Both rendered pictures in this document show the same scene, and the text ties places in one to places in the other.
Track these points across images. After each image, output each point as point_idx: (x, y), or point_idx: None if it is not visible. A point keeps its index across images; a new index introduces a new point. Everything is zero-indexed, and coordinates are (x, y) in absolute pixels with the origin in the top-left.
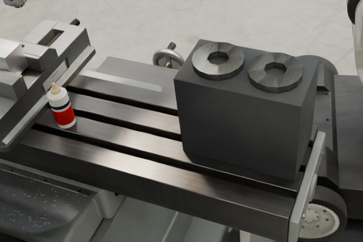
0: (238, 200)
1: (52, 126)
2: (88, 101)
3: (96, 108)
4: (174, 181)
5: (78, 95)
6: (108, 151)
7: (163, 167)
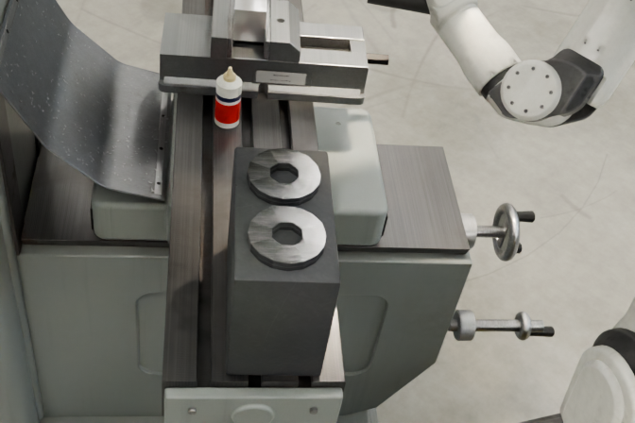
0: (170, 321)
1: (214, 111)
2: (270, 128)
3: (262, 139)
4: (177, 248)
5: (275, 115)
6: (197, 174)
7: (195, 231)
